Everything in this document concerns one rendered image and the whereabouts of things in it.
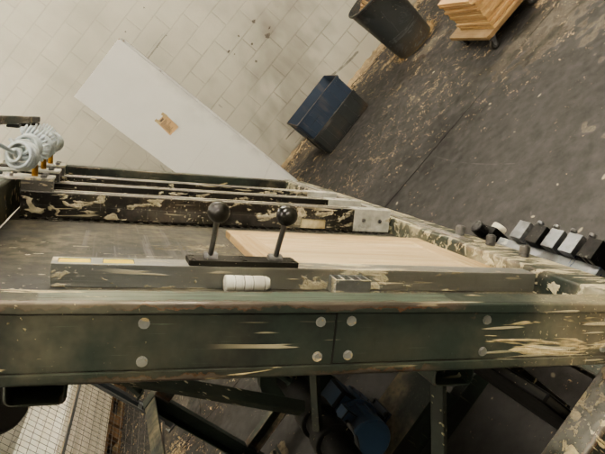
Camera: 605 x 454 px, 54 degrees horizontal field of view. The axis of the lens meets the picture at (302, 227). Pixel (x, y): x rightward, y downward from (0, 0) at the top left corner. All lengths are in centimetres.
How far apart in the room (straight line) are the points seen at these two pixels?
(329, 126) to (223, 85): 140
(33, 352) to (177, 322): 18
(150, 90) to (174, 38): 148
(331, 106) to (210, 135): 122
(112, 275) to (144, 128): 410
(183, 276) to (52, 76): 558
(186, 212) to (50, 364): 98
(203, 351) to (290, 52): 587
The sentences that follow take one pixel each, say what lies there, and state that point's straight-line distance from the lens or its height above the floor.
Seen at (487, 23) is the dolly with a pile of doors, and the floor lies 19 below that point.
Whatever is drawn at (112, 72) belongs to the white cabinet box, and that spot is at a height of 193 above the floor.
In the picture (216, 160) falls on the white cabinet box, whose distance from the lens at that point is 515.
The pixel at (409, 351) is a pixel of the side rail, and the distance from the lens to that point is 94.
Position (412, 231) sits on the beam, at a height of 90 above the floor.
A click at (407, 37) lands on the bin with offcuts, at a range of 577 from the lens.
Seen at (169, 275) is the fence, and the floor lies 153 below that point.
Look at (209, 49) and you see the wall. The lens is 647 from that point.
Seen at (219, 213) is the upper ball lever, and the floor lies 154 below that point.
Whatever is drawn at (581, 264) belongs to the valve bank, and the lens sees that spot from 155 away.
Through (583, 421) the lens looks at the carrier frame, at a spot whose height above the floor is 79.
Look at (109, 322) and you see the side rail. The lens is 80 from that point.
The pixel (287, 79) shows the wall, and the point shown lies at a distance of 659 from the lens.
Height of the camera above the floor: 176
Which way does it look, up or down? 20 degrees down
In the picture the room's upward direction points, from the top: 52 degrees counter-clockwise
